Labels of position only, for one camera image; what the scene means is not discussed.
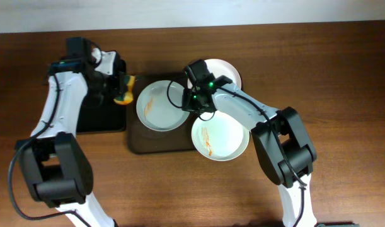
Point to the light green plate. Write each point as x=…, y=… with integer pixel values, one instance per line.
x=219, y=137

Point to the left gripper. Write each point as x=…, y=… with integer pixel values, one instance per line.
x=117, y=84

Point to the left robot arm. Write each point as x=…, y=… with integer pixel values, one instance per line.
x=55, y=169

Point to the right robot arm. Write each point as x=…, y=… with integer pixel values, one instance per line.
x=284, y=149

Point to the pink white plate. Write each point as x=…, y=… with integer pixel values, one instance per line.
x=219, y=67

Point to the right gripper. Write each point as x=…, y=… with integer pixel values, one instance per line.
x=188, y=103

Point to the yellow green sponge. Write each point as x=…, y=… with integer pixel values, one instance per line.
x=125, y=94

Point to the brown serving tray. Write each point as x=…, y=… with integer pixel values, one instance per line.
x=142, y=140

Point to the light blue plate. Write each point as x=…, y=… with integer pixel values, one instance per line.
x=154, y=109

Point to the black plastic tray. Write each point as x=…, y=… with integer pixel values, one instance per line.
x=100, y=116

